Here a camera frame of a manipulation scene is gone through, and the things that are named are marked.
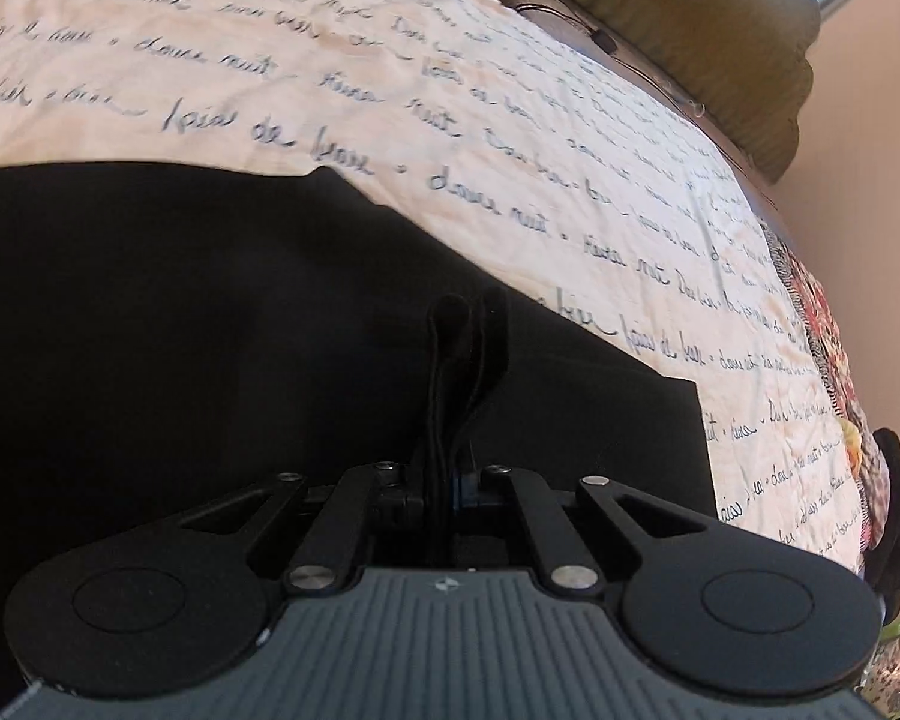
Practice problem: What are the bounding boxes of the black pants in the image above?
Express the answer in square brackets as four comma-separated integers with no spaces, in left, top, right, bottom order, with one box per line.
[0,161,713,698]

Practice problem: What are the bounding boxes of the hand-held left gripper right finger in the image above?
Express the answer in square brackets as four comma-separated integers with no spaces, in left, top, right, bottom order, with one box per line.
[454,463,713,595]

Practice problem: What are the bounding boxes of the dark cloth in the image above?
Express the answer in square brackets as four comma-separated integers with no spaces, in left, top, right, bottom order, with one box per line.
[861,427,900,620]

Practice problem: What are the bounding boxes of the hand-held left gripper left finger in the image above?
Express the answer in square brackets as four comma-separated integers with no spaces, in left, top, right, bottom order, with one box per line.
[171,461,427,595]

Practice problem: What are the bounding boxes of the floral patterned cloth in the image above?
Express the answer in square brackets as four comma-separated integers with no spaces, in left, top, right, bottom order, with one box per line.
[757,221,892,550]

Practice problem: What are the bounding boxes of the white script-printed bed cover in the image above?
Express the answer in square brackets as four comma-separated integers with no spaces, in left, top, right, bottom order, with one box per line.
[0,0,880,587]

